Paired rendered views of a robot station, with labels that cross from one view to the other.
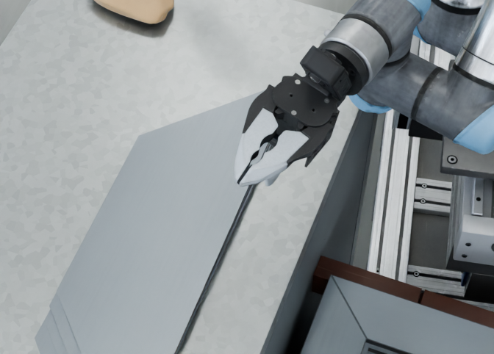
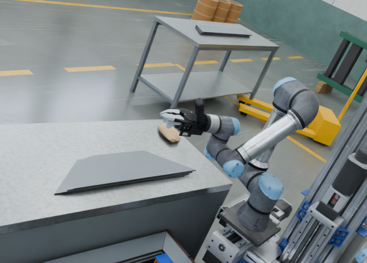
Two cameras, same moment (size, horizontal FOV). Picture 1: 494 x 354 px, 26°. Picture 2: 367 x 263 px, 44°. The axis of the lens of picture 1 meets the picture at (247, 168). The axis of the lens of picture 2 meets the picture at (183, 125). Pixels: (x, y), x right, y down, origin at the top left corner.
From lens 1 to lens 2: 1.05 m
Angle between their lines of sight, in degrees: 35
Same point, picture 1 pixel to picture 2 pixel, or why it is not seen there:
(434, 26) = not seen: hidden behind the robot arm
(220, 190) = (153, 171)
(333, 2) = not seen: hidden behind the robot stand
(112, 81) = (147, 142)
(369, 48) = (214, 120)
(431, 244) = not seen: outside the picture
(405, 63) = (223, 143)
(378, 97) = (211, 149)
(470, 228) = (215, 233)
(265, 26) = (197, 160)
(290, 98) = (187, 112)
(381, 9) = (224, 118)
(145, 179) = (136, 156)
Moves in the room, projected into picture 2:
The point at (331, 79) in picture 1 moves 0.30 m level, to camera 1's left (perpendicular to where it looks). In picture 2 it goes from (199, 105) to (136, 68)
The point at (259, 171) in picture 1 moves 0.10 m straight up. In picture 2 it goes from (166, 115) to (176, 91)
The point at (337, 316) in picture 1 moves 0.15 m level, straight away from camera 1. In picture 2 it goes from (158, 239) to (179, 228)
